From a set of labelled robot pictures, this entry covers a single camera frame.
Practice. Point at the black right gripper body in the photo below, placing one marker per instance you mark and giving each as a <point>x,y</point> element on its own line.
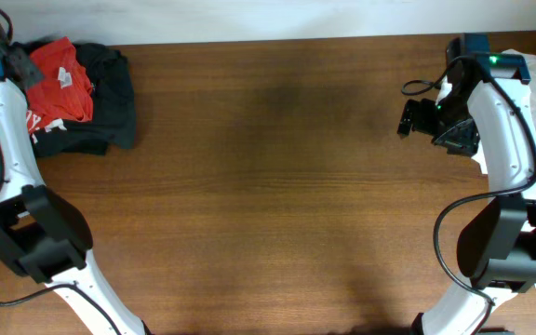
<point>448,123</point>

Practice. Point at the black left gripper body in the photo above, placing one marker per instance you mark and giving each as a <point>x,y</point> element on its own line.
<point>32,73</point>

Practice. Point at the orange polo shirt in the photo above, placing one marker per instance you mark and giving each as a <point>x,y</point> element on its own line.
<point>65,91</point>

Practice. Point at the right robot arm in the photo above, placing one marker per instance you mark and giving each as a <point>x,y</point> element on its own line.
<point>496,250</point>

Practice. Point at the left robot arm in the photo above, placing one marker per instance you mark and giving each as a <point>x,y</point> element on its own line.
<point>42,236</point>

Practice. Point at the black folded shirt white lettering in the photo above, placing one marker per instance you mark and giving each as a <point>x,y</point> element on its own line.
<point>114,117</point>

